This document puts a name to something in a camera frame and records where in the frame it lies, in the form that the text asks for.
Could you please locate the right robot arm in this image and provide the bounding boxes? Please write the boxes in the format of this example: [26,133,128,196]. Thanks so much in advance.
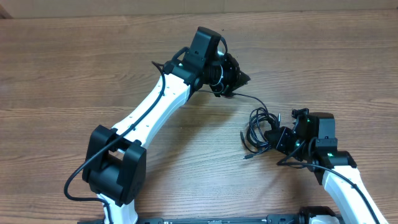
[264,108,387,223]

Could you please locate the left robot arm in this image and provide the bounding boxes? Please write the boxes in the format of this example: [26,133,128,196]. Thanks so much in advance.
[82,27,250,223]

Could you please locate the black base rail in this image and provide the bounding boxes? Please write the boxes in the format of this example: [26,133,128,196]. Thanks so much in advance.
[77,213,343,224]

